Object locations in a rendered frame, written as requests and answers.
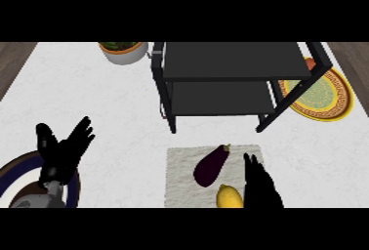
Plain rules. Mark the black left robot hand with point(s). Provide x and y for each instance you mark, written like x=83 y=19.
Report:
x=62 y=153

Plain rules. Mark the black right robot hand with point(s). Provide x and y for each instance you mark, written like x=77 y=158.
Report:
x=261 y=185

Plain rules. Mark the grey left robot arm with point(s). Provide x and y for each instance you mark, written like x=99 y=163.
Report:
x=40 y=198

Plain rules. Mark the yellow lemon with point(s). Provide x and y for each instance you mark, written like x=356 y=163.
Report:
x=229 y=196

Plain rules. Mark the pale grey placemat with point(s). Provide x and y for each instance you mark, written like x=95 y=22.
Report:
x=185 y=182

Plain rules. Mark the black tiered shelf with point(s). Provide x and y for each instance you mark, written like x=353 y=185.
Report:
x=230 y=81

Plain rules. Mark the blue rimmed white plate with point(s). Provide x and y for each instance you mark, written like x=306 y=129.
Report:
x=19 y=175

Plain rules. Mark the dark purple eggplant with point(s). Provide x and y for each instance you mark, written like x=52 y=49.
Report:
x=210 y=166

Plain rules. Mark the yellow patterned plate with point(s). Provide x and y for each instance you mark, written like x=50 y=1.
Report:
x=322 y=94

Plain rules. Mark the white plant pot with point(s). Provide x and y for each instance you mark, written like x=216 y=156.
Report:
x=124 y=52

